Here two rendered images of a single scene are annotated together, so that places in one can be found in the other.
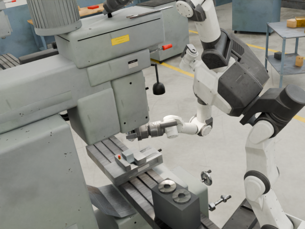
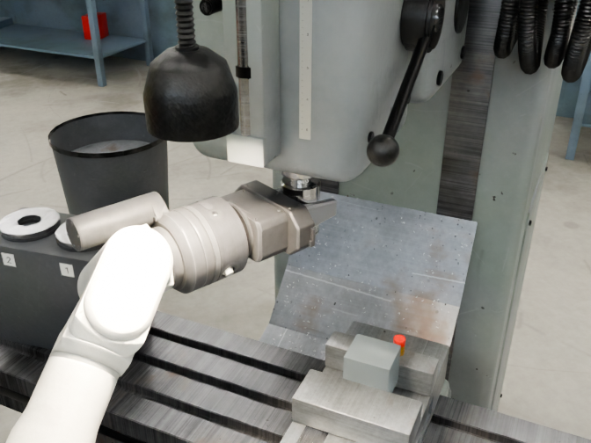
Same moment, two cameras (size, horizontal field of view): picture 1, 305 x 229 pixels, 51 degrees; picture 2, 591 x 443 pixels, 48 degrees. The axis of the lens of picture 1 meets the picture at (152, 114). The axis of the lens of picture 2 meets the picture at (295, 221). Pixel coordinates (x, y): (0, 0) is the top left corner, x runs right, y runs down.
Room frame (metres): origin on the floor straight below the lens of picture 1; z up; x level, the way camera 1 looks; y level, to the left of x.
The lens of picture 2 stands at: (2.13, -0.28, 1.60)
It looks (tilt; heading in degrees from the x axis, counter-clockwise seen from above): 29 degrees down; 144
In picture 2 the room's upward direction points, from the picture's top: straight up
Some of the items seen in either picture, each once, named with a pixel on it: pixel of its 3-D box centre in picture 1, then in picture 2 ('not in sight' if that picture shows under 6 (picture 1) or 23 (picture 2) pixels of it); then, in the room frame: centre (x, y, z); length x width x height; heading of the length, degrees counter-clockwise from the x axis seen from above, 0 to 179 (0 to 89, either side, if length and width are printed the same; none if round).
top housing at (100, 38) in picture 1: (110, 34); not in sight; (1.55, 0.15, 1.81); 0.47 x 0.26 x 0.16; 120
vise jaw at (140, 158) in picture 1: (136, 156); (356, 411); (1.68, 0.14, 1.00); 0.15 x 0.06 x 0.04; 30
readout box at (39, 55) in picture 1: (43, 71); not in sight; (1.70, 0.56, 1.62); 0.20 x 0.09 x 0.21; 120
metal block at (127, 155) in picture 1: (128, 156); (371, 368); (1.65, 0.19, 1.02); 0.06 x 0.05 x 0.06; 30
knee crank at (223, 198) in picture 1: (219, 201); not in sight; (1.70, -0.39, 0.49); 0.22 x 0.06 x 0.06; 120
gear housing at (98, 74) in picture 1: (110, 61); not in sight; (1.54, 0.17, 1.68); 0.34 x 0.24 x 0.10; 120
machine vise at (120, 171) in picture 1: (133, 161); (361, 417); (1.66, 0.16, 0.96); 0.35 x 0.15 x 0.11; 120
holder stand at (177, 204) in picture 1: (175, 205); (68, 279); (1.20, -0.06, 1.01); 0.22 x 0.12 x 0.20; 37
